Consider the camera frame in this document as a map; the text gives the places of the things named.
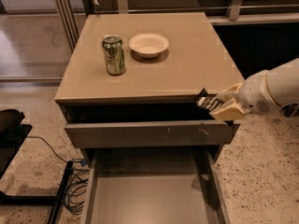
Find black rxbar chocolate wrapper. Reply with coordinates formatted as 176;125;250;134
195;89;223;111

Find metal railing frame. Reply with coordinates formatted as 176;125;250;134
54;0;299;49

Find green soda can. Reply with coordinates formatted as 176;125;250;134
102;35;126;76

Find white paper bowl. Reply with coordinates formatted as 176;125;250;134
129;33;169;59

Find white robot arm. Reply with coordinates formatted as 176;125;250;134
210;59;299;120

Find grey open middle drawer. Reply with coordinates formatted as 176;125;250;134
81;147;232;224

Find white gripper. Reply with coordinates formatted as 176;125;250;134
209;70;279;121

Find grey top drawer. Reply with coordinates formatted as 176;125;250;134
65;120;240;148

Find grey drawer cabinet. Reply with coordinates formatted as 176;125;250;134
54;12;252;224

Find black and blue cables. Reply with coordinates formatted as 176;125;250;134
26;135;91;217

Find black stand base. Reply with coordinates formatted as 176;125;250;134
0;109;73;224

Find small dark floor object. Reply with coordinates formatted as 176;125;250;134
281;103;299;119

